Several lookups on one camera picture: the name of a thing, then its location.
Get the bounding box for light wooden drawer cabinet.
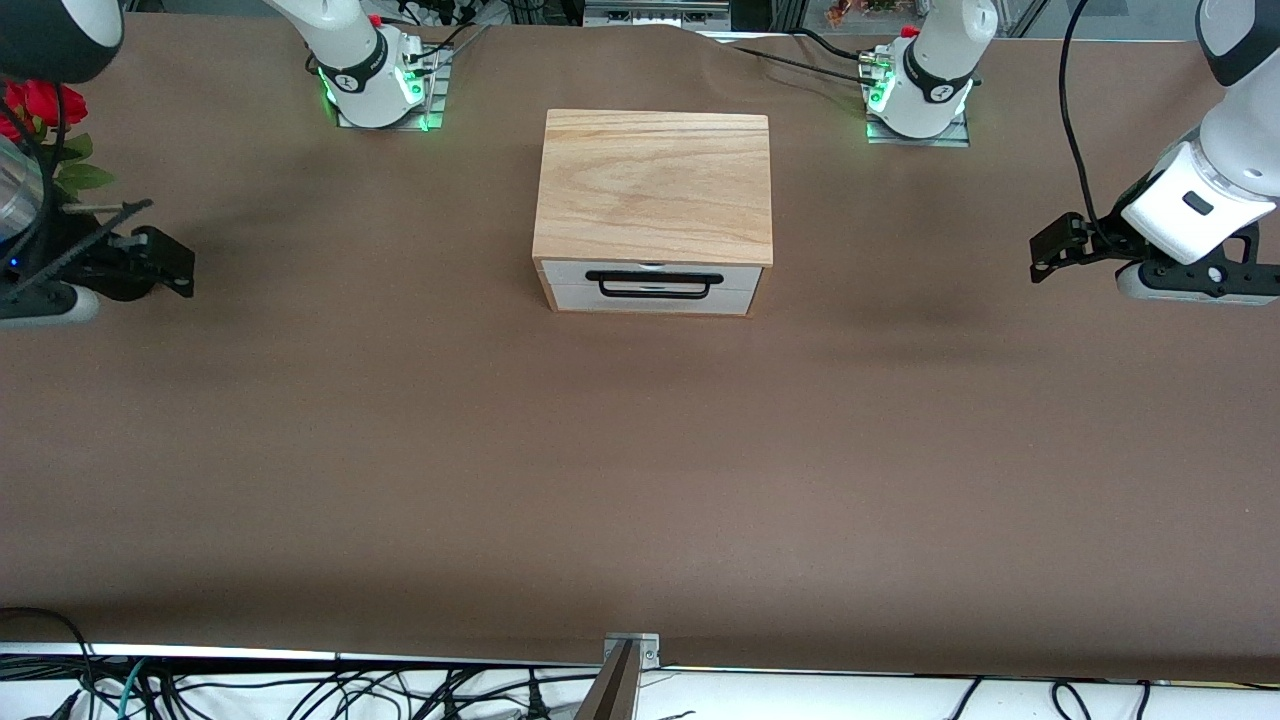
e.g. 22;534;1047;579
531;108;776;319

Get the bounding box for orange artificial flowers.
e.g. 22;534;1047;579
825;0;904;26

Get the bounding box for silver metal box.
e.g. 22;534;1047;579
583;0;733;29

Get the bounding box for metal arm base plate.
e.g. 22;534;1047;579
865;112;971;148
335;42;449;133

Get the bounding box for silver metal corner bracket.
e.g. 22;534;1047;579
603;632;662;671

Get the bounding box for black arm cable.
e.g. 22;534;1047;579
0;85;67;291
1057;0;1117;257

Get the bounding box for white drawer with black handle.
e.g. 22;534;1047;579
541;260;766;301

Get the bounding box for black base cable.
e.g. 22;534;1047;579
400;0;491;81
790;28;869;63
735;45;881;87

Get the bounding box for brown table cover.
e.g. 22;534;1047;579
0;12;1280;686

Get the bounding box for teal floor cable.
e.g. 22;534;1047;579
116;658;151;720

